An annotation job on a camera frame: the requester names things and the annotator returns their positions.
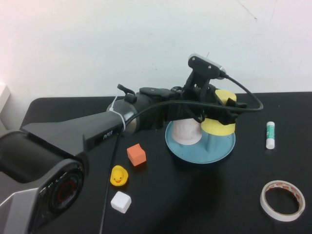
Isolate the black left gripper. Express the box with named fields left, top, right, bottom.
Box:
left=168, top=84, right=247, bottom=125

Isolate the yellow plastic cup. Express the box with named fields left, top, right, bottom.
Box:
left=200, top=89, right=237, bottom=136

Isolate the white speckled plastic cup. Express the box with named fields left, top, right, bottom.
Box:
left=172, top=118, right=203, bottom=146

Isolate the blue cup stand tray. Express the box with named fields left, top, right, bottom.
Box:
left=165, top=119, right=236, bottom=164

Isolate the green white glue stick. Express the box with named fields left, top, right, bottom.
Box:
left=265, top=121, right=277, bottom=150

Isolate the orange foam cube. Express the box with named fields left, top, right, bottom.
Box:
left=126, top=143, right=147, bottom=167

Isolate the white zip tie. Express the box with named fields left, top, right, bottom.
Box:
left=107, top=96, right=128, bottom=134

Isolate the white double-sided tape roll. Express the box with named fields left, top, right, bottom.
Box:
left=259, top=179, right=306, bottom=222

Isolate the yellow rubber duck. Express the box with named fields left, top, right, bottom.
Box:
left=109, top=165, right=129, bottom=188

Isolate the white foam cube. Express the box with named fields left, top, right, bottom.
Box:
left=111, top=191, right=133, bottom=214

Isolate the black camera cable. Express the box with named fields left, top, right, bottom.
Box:
left=98, top=73, right=264, bottom=234

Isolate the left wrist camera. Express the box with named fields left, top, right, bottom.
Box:
left=184, top=53, right=230, bottom=98

